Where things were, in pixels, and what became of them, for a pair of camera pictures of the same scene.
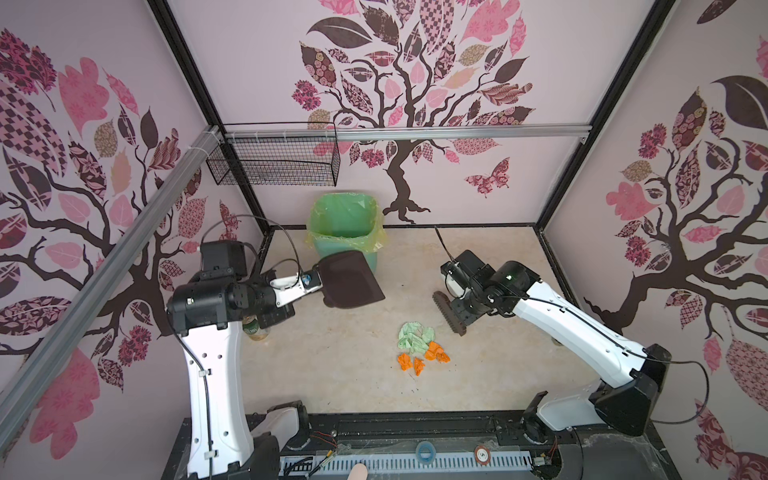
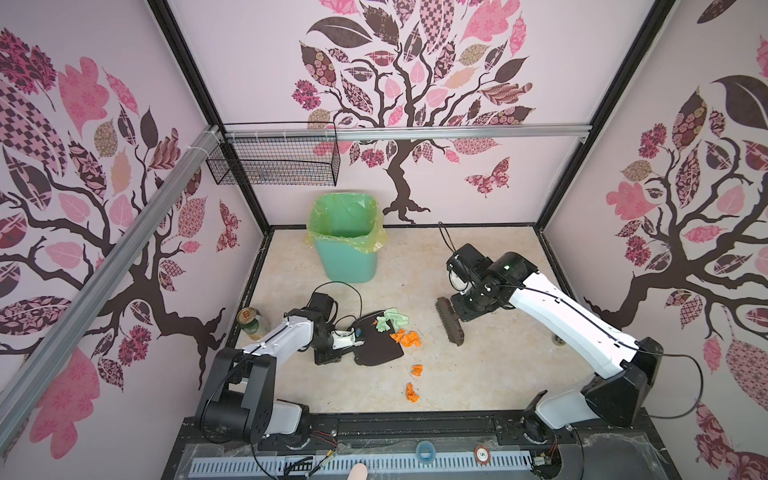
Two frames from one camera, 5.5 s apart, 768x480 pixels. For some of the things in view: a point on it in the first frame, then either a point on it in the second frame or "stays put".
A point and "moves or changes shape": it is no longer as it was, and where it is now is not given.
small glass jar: x=250 y=325 stays put
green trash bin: x=346 y=221 stays put
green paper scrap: x=410 y=341 -> x=382 y=325
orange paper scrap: x=433 y=349 -> x=411 y=339
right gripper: x=463 y=315 stays put
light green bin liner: x=350 y=216 stays put
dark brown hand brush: x=449 y=312 moves or changes shape
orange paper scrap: x=418 y=365 -> x=410 y=393
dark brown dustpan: x=348 y=280 -> x=378 y=346
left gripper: x=277 y=314 -> x=331 y=356
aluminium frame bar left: x=98 y=295 stays put
